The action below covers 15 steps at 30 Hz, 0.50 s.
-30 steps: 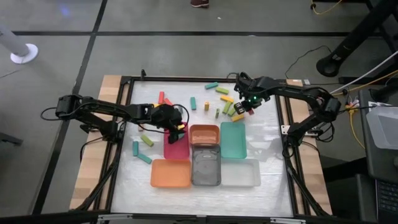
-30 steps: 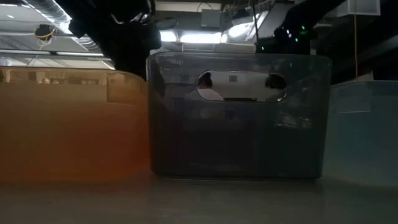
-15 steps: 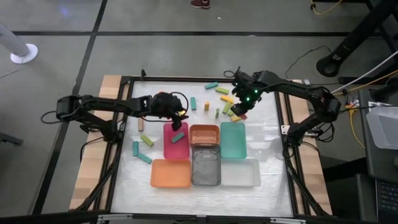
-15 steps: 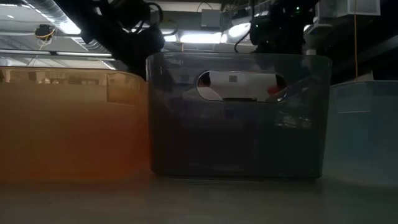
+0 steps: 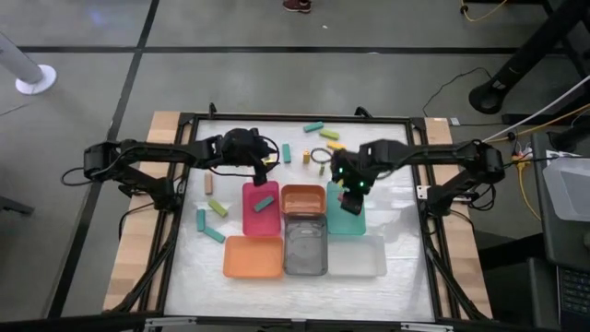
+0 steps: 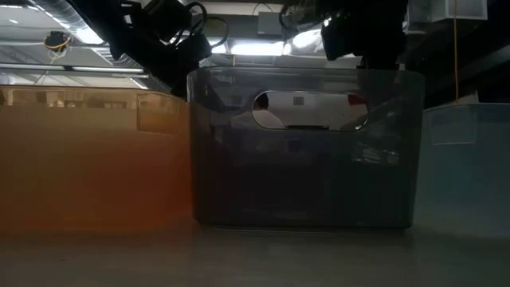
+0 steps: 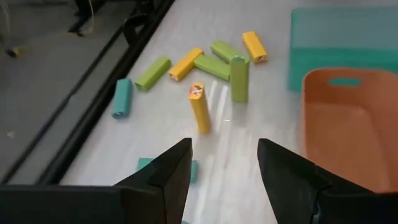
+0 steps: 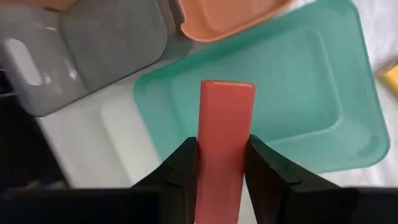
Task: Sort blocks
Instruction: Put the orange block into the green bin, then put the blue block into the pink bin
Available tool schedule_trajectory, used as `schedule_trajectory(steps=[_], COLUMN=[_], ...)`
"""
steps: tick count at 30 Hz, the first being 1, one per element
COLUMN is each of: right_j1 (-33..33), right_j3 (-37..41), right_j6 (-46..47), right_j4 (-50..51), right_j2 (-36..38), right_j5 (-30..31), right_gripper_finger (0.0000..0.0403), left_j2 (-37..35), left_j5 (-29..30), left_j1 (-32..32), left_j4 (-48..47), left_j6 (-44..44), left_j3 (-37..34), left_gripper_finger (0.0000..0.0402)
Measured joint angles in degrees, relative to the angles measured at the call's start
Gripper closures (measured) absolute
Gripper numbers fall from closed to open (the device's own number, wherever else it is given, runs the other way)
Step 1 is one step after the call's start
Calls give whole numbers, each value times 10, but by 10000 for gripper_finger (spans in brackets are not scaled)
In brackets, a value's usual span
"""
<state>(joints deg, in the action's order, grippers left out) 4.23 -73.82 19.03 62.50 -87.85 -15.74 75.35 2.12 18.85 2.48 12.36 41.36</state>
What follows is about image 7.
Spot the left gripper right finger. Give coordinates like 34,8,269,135
256,138,374,224

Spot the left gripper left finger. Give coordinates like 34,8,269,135
114,138,194,224

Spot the teal block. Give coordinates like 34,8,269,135
137,157,200,184
111,77,134,120

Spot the yellow block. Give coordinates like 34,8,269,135
241,30,269,65
188,82,212,134
167,47,205,83

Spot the green block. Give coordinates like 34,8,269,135
229,55,251,104
192,54,233,82
210,39,251,65
134,55,172,93

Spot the white tabletop sheet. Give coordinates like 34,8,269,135
60,0,398,224

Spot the small orange plastic bin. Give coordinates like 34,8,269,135
301,67,398,194

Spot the teal plastic bin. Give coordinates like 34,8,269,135
287,6,398,93

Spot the black aluminium table frame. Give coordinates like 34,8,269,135
37,0,177,186

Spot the black frame clamp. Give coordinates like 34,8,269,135
122,11,147,45

